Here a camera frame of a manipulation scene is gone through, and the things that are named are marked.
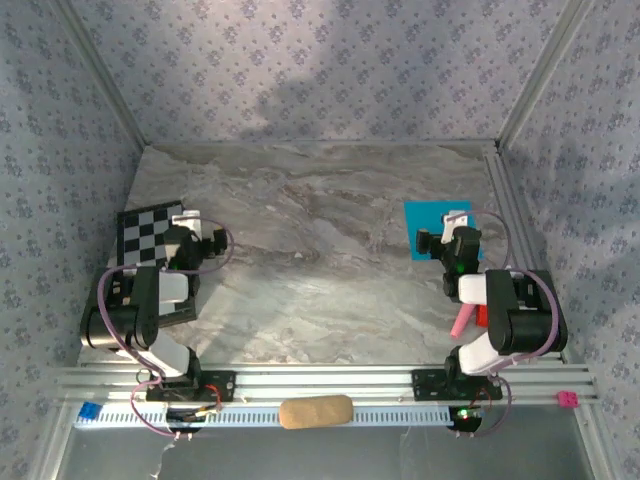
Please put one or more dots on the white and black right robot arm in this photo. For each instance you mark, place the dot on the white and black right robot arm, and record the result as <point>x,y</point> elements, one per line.
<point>480,357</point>

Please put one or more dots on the long aluminium mounting rail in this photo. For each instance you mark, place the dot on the long aluminium mounting rail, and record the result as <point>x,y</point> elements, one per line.
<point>320,380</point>

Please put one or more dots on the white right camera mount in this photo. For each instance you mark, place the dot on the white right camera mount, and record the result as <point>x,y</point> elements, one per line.
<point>451,224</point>

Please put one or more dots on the small red object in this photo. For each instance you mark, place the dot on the small red object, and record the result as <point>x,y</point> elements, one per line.
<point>481,316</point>

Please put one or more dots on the circuit board with green light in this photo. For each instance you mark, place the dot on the circuit board with green light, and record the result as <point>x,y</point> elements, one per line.
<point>467,417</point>

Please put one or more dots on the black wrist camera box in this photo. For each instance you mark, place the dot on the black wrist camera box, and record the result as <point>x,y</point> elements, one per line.
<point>469,242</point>
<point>181,237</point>

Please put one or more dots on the grey metal sheet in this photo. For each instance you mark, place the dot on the grey metal sheet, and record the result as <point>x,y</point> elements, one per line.
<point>320,455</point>

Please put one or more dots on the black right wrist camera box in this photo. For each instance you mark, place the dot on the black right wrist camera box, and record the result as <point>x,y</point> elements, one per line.
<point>469,242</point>

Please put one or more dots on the aluminium frame leg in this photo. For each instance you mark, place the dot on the aluminium frame leg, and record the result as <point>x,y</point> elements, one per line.
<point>50,445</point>
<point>595,445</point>

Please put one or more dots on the tan oval sponge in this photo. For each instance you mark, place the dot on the tan oval sponge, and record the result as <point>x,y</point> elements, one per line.
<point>316,411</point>

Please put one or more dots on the aluminium corner post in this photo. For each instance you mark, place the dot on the aluminium corner post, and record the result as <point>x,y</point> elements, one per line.
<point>542,75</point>
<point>105,75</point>

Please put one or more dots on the blue paper sheet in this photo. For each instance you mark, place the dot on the blue paper sheet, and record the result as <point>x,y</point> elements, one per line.
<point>425,215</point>

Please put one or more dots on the small blue block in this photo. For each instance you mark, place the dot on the small blue block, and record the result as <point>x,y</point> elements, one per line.
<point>90,410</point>

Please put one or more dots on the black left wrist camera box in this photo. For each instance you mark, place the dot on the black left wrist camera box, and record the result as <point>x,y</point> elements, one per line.
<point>181,237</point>

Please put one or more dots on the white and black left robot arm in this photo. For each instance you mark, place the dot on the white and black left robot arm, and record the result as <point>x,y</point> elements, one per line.
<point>170,357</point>

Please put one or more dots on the small pink block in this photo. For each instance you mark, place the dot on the small pink block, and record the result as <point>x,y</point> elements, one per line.
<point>568,399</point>

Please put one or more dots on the black and white chessboard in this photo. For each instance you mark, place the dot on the black and white chessboard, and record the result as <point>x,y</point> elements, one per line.
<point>142,235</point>

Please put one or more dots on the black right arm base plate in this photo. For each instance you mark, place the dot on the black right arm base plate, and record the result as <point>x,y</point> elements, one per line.
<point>425,385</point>

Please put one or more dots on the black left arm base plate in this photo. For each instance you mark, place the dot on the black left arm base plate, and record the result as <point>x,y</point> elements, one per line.
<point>222,385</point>

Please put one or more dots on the aluminium side rail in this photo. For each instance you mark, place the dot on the aluminium side rail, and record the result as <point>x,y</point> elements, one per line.
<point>505,200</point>

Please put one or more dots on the pink marker pen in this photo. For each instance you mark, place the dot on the pink marker pen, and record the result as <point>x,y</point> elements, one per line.
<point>461,322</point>

